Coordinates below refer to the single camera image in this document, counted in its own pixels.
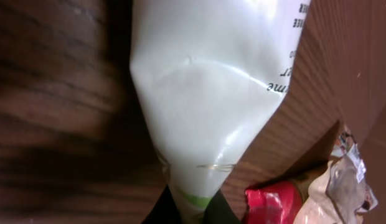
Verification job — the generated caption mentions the translucent beige pouch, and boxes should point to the translucent beige pouch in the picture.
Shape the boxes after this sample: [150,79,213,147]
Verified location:
[293,126,379,224]

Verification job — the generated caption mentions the white Pantene tube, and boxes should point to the white Pantene tube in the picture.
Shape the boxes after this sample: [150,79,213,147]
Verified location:
[129,0,310,223]

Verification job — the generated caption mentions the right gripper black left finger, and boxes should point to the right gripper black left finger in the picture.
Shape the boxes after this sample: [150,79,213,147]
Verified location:
[141,185,182,224]

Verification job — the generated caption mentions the San Remo spaghetti packet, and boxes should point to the San Remo spaghetti packet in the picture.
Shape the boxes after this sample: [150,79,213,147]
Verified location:
[244,180,303,224]

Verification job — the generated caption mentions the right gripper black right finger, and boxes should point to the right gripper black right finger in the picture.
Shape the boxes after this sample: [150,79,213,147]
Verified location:
[204,190,241,224]

